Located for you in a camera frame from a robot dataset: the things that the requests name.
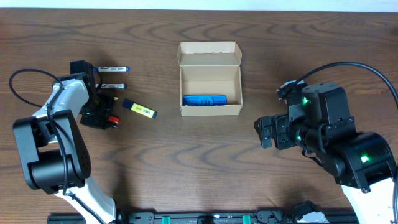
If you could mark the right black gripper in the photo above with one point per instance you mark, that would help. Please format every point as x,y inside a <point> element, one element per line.
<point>280,124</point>

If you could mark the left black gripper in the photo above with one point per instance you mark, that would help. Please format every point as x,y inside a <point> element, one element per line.
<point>101,119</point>

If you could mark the red and black stapler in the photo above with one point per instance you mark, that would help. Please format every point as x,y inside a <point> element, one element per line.
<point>113,121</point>

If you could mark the brown cardboard box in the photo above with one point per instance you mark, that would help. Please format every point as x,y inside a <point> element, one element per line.
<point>210,68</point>

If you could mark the blue plastic case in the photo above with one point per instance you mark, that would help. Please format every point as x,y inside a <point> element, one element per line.
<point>205,100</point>

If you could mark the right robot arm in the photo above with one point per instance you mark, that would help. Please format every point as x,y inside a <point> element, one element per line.
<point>318,121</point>

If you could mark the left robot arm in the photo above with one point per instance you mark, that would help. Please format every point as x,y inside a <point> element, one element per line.
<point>53,154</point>

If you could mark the black whiteboard marker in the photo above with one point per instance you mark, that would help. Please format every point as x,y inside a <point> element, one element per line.
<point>114,86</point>

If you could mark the yellow highlighter pen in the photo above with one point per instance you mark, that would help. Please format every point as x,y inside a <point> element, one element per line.
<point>135,107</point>

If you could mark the blue whiteboard marker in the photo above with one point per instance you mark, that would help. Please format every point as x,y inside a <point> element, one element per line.
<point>112,69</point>

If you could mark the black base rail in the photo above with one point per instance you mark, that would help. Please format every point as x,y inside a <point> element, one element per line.
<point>260,216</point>

